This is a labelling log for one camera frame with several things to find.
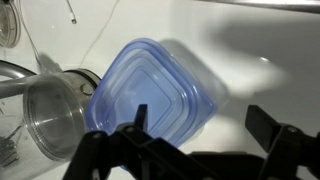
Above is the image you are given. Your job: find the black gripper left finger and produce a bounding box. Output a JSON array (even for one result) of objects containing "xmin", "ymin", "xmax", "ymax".
[{"xmin": 63, "ymin": 103, "xmax": 214, "ymax": 180}]

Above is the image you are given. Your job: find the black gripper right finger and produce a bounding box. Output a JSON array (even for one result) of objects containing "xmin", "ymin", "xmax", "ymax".
[{"xmin": 244, "ymin": 104, "xmax": 320, "ymax": 180}]

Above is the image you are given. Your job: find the small clear plastic bowl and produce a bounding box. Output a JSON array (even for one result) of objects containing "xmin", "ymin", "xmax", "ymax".
[{"xmin": 173, "ymin": 116, "xmax": 209, "ymax": 148}]

